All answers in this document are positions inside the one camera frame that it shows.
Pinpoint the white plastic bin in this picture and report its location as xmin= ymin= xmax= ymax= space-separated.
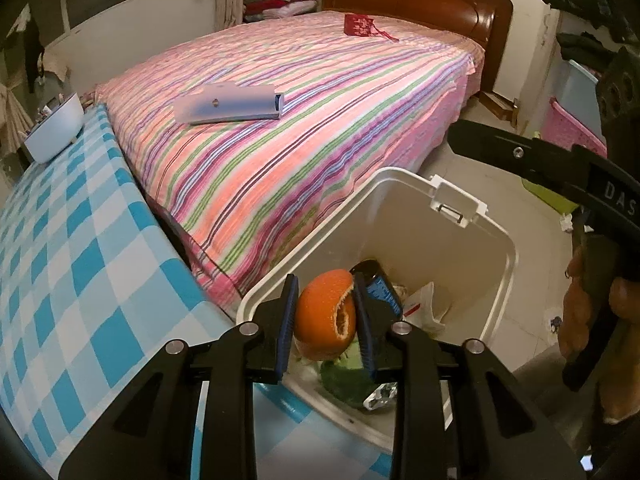
xmin=236 ymin=166 xmax=518 ymax=453

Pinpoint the clear plastic wrapper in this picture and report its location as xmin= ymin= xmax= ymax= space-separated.
xmin=362 ymin=382 xmax=398 ymax=413

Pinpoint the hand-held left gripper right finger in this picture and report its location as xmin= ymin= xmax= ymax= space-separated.
xmin=350 ymin=271 xmax=586 ymax=480

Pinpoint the light blue plastic container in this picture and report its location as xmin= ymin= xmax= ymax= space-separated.
xmin=565 ymin=59 xmax=606 ymax=133

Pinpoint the torn white medicine box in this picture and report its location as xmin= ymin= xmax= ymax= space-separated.
xmin=401 ymin=281 xmax=453 ymax=336

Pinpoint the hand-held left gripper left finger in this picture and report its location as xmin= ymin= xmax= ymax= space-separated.
xmin=59 ymin=274 xmax=301 ymax=480

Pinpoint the red pouch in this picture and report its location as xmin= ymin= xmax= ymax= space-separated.
xmin=344 ymin=12 xmax=400 ymax=43

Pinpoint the orange peel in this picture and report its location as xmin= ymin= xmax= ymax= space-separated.
xmin=294 ymin=269 xmax=358 ymax=361

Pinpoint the pink plastic basket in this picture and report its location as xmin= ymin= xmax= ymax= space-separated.
xmin=542 ymin=97 xmax=608 ymax=161

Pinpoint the person's right hand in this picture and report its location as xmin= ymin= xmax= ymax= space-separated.
xmin=556 ymin=249 xmax=640 ymax=423

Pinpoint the black hanging garment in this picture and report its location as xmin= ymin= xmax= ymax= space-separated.
xmin=22 ymin=15 xmax=43 ymax=93

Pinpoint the brown wooden board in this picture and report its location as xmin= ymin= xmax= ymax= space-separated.
xmin=477 ymin=90 xmax=518 ymax=123

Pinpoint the beige tied curtain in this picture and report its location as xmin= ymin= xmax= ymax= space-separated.
xmin=0 ymin=80 xmax=31 ymax=156

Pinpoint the beige draped cloth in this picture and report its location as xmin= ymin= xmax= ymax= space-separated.
xmin=40 ymin=47 xmax=71 ymax=81

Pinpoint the dark green fuzzy plush toy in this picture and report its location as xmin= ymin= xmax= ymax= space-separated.
xmin=320 ymin=357 xmax=381 ymax=408

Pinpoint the brown glass bottle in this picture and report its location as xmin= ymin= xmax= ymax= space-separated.
xmin=350 ymin=259 xmax=403 ymax=318

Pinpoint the grey folded pouch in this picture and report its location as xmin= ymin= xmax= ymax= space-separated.
xmin=173 ymin=84 xmax=286 ymax=126

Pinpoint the white oval tub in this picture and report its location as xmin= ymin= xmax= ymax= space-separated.
xmin=24 ymin=92 xmax=86 ymax=165

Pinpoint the striped pink bedsheet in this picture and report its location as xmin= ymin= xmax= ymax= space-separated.
xmin=95 ymin=10 xmax=486 ymax=318

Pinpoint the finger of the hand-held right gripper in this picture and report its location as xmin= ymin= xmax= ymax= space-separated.
xmin=447 ymin=120 xmax=608 ymax=201

